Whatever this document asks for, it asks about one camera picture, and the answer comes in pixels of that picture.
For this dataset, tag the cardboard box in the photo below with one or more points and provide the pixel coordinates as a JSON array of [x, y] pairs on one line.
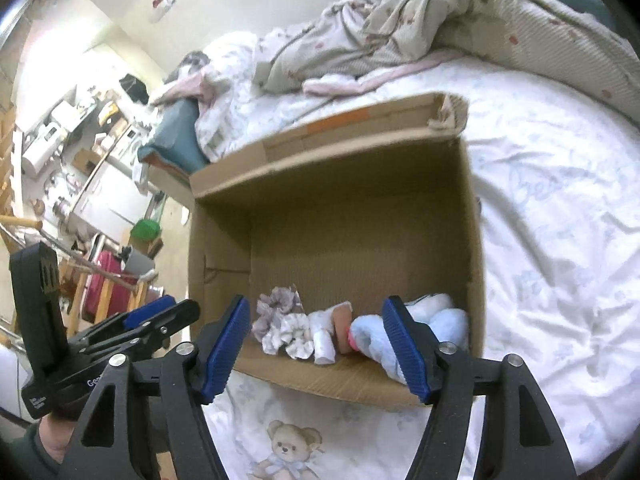
[[350, 220]]

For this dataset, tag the grey floral scrunchie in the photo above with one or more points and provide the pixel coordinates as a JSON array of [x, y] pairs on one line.
[[275, 310]]

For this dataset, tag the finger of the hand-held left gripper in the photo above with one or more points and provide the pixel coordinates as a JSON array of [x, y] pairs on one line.
[[170, 322], [150, 312]]

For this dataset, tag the person's left hand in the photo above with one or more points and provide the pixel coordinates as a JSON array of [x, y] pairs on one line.
[[55, 432]]

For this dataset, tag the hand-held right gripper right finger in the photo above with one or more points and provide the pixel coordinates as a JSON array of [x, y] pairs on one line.
[[407, 350]]

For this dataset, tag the white floral scrunchie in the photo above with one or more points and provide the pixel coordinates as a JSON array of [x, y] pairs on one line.
[[295, 337]]

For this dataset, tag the beige floral quilt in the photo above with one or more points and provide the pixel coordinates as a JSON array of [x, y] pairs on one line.
[[425, 15]]

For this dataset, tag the wooden chair frame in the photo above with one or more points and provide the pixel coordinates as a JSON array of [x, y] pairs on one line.
[[75, 280]]

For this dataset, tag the white plush toy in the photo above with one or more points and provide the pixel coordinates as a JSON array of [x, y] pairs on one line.
[[432, 307]]

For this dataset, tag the pink fleece blanket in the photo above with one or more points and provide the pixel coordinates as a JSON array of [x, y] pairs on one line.
[[370, 77]]

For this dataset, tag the light blue plush toy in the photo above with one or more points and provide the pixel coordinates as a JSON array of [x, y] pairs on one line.
[[372, 340]]

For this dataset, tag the black hanging bag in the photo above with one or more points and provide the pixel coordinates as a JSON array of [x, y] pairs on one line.
[[134, 89]]

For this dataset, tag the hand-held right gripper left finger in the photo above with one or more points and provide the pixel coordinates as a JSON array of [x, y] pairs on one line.
[[222, 350]]

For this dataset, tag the red white wall ornament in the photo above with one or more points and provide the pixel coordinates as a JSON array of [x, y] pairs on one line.
[[162, 6]]

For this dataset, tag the white kitchen appliance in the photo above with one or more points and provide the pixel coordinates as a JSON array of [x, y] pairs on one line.
[[42, 150]]

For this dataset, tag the white cloth pack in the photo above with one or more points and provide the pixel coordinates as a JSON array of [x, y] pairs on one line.
[[322, 340]]

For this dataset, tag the white bear-print duvet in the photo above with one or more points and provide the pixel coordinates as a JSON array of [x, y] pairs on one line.
[[550, 235]]

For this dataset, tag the white cabinet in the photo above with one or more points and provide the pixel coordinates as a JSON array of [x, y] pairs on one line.
[[110, 200]]

